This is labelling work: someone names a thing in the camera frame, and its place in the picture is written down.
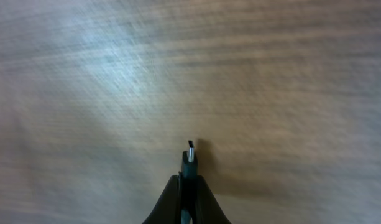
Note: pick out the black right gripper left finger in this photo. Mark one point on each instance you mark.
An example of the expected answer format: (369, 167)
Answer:
(167, 210)

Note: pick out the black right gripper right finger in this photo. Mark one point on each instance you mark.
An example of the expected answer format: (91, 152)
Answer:
(207, 209)

